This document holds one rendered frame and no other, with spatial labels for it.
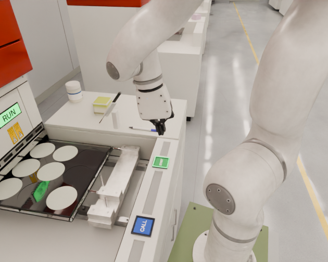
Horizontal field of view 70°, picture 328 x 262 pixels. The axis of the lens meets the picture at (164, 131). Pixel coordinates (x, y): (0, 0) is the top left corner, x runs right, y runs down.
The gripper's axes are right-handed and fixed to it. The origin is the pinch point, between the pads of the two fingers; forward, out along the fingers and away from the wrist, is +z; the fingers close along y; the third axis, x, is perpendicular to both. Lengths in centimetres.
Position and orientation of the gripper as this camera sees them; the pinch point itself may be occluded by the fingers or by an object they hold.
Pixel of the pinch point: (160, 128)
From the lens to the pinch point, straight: 77.3
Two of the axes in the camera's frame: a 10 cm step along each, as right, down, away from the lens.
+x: 1.9, -5.8, 7.9
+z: 2.0, 8.1, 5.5
